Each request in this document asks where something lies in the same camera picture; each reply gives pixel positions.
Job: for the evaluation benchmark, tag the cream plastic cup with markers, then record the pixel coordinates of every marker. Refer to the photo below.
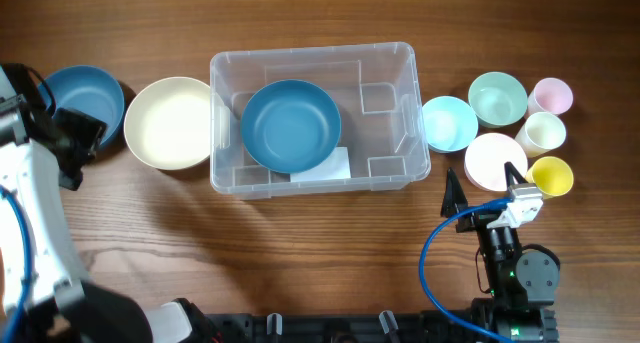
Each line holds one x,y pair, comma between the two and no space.
541,132

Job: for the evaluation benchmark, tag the pink plastic cup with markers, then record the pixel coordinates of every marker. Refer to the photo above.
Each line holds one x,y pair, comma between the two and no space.
550,95

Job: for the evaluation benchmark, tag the mint green small bowl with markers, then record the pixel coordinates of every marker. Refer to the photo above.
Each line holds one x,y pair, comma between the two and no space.
498,99

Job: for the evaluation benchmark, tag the pink small bowl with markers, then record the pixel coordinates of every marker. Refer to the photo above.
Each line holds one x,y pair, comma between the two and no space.
486,156

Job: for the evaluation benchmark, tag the clear plastic storage bin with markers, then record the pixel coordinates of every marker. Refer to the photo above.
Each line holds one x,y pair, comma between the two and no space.
377,91

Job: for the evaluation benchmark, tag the light blue small bowl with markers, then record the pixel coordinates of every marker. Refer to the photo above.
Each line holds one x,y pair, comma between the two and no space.
450,124

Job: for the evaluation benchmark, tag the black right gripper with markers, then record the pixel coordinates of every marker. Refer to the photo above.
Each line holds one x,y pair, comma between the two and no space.
456,199

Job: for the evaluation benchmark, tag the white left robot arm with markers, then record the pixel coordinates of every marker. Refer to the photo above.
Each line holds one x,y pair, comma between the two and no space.
47,294

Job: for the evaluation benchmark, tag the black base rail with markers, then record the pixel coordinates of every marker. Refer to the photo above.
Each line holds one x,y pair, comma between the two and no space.
421,327

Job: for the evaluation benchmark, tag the dark blue bowl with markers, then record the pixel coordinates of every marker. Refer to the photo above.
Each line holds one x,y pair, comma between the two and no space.
92,91
291,126

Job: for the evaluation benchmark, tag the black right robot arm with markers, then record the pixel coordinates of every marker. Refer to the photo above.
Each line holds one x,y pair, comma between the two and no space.
522,279

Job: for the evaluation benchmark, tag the yellow plastic cup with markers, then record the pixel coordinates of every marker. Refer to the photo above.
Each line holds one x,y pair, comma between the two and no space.
552,175

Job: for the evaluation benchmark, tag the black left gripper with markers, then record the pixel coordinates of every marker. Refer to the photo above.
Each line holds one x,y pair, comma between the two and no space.
93,131

